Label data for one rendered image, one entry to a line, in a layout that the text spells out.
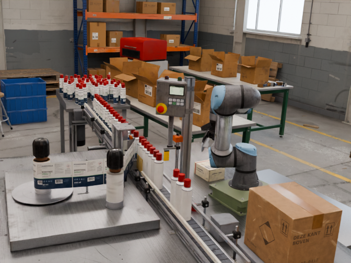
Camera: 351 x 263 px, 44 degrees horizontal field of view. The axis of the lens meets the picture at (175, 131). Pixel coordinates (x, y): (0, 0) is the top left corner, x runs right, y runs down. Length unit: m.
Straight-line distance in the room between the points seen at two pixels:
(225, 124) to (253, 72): 4.32
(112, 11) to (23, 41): 1.94
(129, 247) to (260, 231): 0.57
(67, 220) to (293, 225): 1.02
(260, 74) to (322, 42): 2.30
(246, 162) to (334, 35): 6.17
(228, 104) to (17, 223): 1.11
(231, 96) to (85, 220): 0.89
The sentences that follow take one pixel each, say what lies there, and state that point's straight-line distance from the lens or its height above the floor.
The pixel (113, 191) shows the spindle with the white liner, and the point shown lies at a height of 0.97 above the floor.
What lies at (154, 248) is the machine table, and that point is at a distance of 1.98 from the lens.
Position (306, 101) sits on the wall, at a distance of 8.81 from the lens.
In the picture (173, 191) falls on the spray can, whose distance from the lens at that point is 2.16.
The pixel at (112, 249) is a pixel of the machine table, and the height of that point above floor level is 0.83.
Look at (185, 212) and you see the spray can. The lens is 2.08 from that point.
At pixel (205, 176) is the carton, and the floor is 0.85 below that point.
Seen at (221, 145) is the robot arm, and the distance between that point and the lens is 2.29.
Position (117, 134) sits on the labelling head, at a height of 1.10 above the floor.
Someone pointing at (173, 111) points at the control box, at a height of 1.32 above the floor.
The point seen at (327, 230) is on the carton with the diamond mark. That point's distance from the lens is 1.84.
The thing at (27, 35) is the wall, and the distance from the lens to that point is 9.70.
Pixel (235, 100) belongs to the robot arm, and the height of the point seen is 1.44.
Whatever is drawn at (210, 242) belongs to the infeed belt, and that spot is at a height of 0.88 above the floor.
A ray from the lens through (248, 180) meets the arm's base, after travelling 2.42.
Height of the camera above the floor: 1.87
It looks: 16 degrees down
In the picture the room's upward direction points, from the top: 3 degrees clockwise
